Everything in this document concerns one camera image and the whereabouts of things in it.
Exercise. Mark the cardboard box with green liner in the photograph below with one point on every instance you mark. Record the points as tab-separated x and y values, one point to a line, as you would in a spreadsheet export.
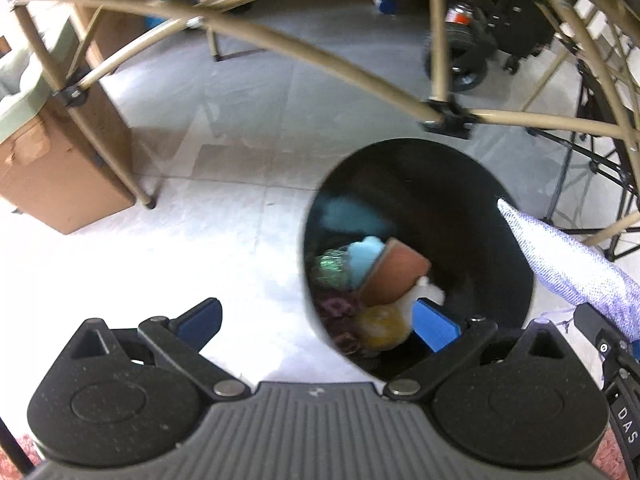
55	175

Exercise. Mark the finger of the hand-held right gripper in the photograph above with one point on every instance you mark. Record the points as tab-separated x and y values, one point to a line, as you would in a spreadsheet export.
636	351
602	340

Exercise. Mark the black folding chair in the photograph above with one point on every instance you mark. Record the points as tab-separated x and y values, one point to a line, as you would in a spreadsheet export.
600	160

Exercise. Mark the black round bin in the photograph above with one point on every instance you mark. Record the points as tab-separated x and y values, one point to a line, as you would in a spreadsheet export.
425	185

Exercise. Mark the pink layered sponge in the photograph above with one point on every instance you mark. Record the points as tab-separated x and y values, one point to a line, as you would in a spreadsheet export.
395	270

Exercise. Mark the light blue fluffy plush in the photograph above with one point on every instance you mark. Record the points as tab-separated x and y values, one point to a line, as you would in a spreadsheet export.
367	260

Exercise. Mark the white and yellow alpaca plush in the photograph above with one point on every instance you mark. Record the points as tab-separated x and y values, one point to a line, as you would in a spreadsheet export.
380	326

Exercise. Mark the tan folding table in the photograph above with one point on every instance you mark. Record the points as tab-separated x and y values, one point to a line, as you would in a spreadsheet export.
439	60

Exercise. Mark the black cart wheel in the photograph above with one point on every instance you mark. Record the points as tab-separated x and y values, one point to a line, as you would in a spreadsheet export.
465	60

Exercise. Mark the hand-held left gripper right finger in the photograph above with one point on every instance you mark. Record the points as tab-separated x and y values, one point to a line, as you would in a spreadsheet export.
435	330

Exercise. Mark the dark floral cloth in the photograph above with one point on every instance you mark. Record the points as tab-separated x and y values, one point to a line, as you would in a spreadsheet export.
340	315

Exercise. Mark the green glitter ball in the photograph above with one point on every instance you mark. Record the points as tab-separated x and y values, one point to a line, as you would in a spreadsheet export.
332	267

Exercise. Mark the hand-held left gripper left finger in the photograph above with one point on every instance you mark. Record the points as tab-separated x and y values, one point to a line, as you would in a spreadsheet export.
202	320

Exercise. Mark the purple knit pouch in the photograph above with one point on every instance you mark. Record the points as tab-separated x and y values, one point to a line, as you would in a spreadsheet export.
560	255

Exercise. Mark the black suitcase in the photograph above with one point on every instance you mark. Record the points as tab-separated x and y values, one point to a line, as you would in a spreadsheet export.
520	10

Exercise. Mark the small blue toy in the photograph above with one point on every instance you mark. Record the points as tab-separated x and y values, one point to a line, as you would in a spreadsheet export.
386	2

